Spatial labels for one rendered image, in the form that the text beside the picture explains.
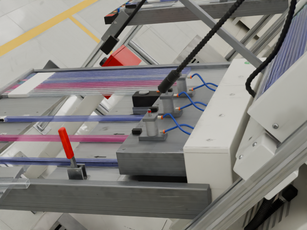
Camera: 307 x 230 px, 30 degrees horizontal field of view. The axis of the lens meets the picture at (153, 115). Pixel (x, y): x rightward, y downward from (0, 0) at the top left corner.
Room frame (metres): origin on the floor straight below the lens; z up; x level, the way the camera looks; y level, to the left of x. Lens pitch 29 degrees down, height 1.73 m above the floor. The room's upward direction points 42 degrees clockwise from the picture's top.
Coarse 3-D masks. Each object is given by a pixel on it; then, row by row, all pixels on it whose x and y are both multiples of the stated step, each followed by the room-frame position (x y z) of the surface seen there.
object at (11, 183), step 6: (0, 180) 0.70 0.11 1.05; (6, 180) 0.70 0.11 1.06; (12, 180) 0.70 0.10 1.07; (18, 180) 0.70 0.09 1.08; (24, 180) 0.70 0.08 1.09; (0, 186) 0.69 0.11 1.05; (6, 186) 0.69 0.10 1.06; (12, 186) 0.69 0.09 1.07; (18, 186) 0.69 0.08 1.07; (24, 186) 0.69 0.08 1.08
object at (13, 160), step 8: (0, 160) 0.90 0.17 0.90; (8, 160) 0.90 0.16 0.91; (16, 160) 0.90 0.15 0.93; (24, 160) 0.90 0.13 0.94; (32, 160) 0.90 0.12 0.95; (40, 160) 0.90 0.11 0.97; (48, 160) 0.91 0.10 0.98; (56, 160) 0.91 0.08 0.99; (64, 160) 0.91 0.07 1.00; (80, 160) 0.91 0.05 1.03; (88, 160) 0.91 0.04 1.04; (96, 160) 0.91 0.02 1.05; (104, 160) 0.91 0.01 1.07; (112, 160) 0.91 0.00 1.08
